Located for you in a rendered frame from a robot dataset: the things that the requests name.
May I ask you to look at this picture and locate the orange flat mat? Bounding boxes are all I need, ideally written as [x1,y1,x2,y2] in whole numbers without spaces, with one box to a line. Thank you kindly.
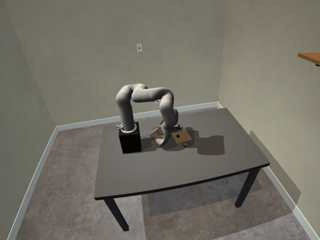
[171,130,192,144]

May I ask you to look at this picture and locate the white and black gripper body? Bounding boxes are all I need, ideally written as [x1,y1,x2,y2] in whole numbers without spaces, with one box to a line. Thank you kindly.
[171,125,179,132]

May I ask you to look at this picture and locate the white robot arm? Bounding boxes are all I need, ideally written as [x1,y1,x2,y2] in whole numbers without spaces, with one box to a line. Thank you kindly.
[116,83,179,147]

